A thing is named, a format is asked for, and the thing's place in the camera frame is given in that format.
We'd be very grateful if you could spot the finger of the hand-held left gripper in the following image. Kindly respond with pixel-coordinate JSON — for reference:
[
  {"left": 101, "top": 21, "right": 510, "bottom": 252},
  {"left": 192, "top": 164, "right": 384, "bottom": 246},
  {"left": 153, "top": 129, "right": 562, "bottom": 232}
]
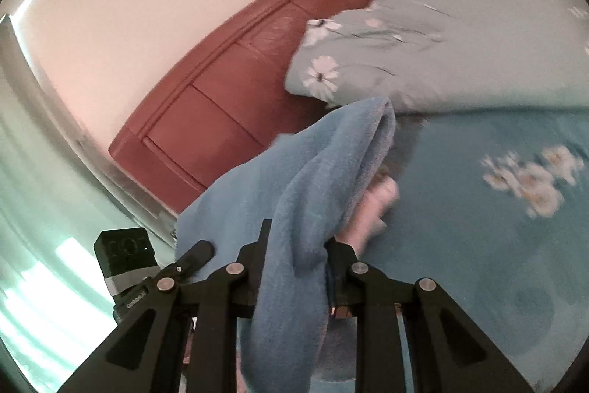
[{"left": 157, "top": 240, "right": 216, "bottom": 285}]

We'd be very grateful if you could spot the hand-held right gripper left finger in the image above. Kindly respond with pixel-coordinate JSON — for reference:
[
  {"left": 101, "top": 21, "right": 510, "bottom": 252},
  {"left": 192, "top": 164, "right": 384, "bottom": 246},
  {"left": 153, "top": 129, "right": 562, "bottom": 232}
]
[{"left": 55, "top": 219, "right": 273, "bottom": 393}]

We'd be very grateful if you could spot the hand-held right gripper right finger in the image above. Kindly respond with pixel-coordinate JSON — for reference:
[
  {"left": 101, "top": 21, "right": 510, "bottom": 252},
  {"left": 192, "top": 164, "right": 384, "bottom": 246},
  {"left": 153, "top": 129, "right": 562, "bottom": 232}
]
[{"left": 324, "top": 236, "right": 537, "bottom": 393}]

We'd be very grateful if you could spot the blue garment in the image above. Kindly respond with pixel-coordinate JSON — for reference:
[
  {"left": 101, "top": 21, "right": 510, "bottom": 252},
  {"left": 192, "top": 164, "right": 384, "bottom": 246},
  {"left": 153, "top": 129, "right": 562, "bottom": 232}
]
[{"left": 177, "top": 96, "right": 399, "bottom": 393}]

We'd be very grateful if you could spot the pale green curtain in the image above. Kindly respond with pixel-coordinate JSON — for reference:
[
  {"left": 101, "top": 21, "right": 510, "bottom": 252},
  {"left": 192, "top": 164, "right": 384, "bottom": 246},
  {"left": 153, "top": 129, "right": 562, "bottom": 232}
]
[{"left": 0, "top": 66, "right": 180, "bottom": 380}]

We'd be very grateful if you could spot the red wooden headboard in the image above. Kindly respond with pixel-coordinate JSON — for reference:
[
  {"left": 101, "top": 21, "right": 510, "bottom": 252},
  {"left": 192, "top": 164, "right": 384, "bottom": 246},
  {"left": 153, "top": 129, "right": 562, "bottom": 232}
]
[{"left": 108, "top": 0, "right": 380, "bottom": 216}]

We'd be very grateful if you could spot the light grey floral quilt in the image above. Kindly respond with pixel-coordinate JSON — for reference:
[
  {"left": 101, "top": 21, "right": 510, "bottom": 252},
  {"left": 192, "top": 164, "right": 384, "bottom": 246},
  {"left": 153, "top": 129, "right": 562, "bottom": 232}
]
[{"left": 283, "top": 0, "right": 589, "bottom": 115}]

